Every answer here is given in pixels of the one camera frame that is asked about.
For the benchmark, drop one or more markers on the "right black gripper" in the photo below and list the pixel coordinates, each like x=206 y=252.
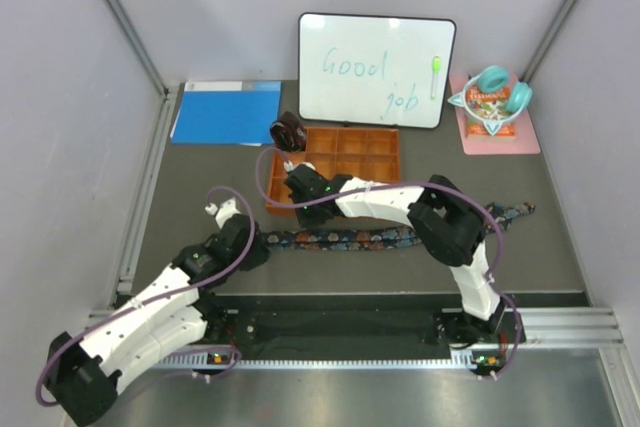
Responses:
x=308 y=223

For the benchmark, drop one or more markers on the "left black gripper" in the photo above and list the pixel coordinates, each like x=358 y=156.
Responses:
x=260 y=257

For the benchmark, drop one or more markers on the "navy floral tie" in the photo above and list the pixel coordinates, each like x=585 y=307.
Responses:
x=389 y=238

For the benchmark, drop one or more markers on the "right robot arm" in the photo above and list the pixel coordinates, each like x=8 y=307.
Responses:
x=449 y=225

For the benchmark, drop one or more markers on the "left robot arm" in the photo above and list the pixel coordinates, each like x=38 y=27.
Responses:
x=86 y=376

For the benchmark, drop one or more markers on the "rolled dark red tie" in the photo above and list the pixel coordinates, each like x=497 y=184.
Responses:
x=288 y=133

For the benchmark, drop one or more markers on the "orange compartment tray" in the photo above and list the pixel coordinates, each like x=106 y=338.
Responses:
x=368 y=153

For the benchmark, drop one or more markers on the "blue folder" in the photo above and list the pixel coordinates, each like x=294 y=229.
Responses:
x=226 y=113

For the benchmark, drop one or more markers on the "white dry-erase board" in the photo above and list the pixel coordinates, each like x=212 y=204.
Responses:
x=376 y=70

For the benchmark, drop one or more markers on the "green marker pen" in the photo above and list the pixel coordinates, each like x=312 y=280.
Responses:
x=436 y=68

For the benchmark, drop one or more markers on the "orange book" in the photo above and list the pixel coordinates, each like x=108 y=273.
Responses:
x=487 y=116

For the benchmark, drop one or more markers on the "teal cat-ear headphones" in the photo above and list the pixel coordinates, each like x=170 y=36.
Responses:
x=491 y=79

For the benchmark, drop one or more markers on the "pink mat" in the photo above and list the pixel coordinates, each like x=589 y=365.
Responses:
x=525 y=142

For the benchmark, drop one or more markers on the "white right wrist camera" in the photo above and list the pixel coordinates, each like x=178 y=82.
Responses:
x=290 y=166

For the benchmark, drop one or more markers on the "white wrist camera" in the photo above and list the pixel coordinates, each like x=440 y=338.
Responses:
x=223 y=212
x=290 y=166

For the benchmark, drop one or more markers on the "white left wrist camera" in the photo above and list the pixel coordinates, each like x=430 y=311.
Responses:
x=223 y=212

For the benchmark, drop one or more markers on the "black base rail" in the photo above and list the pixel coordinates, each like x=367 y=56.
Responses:
x=353 y=327

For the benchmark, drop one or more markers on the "grey cable duct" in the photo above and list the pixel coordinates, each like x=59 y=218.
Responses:
x=208 y=362

